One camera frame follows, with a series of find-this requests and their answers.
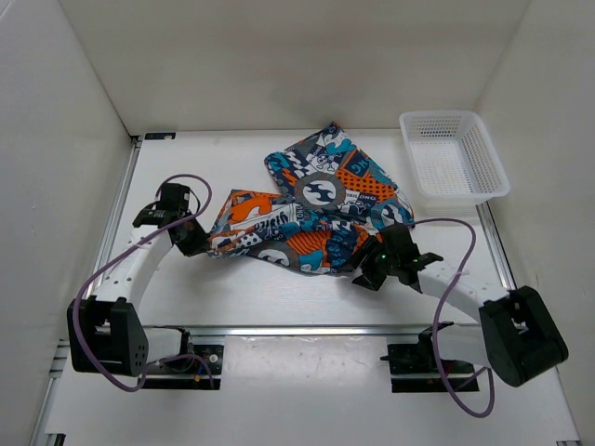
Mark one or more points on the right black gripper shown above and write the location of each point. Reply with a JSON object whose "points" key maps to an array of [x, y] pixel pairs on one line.
{"points": [[370, 279]]}

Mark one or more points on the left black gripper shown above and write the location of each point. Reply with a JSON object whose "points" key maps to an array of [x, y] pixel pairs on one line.
{"points": [[198, 245]]}

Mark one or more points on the colourful patterned shorts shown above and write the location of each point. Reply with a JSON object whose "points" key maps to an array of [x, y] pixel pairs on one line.
{"points": [[331, 198]]}

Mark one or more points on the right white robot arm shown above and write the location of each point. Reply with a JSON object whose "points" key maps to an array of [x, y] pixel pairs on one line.
{"points": [[515, 337]]}

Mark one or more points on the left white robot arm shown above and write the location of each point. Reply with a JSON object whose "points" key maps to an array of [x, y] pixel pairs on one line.
{"points": [[105, 333]]}

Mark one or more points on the small black label sticker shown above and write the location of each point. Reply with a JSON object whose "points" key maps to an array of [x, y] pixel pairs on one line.
{"points": [[160, 136]]}

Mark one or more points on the white plastic basket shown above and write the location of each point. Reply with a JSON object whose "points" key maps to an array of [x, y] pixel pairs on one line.
{"points": [[453, 160]]}

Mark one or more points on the front aluminium rail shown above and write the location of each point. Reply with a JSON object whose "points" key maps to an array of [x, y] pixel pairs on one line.
{"points": [[306, 330]]}

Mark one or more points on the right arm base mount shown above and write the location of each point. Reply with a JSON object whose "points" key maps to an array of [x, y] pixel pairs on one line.
{"points": [[413, 368]]}

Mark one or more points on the right aluminium rail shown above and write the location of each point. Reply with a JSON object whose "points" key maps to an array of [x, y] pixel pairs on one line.
{"points": [[496, 247]]}

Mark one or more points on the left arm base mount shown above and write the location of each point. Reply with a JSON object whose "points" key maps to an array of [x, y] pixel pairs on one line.
{"points": [[202, 373]]}

